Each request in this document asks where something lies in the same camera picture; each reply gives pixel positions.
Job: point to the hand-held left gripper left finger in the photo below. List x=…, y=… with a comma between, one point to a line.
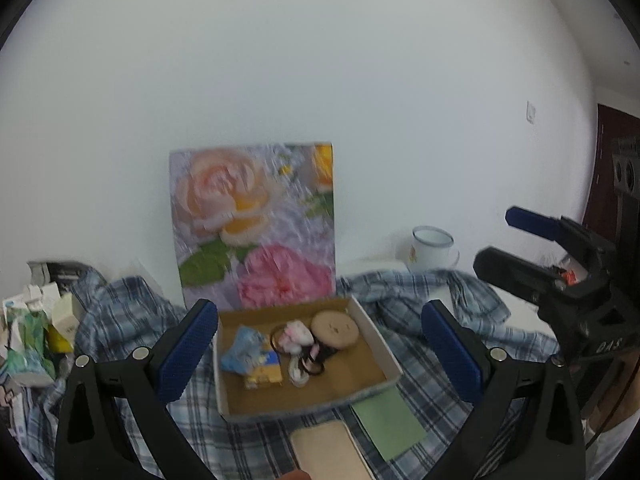
x=192, y=350

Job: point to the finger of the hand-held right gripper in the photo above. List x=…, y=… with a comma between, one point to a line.
x=530, y=222
x=510, y=270

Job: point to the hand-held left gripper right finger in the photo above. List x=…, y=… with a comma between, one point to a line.
x=452, y=355

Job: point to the light blue soft packet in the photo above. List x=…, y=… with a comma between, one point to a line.
x=242, y=352

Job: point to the shallow cardboard box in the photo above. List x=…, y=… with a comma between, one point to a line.
x=350, y=375

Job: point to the beige round bear-face pad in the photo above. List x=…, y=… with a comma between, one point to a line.
x=334, y=330

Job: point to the blue plaid blanket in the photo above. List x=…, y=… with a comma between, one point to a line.
x=130, y=310

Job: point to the small yellow blue box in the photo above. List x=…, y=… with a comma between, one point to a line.
x=265, y=375

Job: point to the white enamel mug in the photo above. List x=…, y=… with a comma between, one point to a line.
x=427, y=255

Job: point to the dark brown door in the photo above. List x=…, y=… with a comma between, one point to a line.
x=602, y=170

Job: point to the green paper sheet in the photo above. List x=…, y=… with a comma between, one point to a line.
x=390, y=422

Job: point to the pink hair clip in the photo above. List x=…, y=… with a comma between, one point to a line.
x=315, y=352

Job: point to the small cream carton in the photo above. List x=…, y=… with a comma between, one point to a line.
x=67, y=317

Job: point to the flower painting canvas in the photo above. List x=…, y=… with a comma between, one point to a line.
x=250, y=220

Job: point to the black white printed bag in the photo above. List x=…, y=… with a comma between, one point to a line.
x=57, y=274

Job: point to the beige card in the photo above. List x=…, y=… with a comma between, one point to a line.
x=330, y=450

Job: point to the pile of green white packets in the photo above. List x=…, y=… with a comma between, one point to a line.
x=25, y=345

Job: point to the white wall switch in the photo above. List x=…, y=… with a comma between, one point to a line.
x=531, y=111

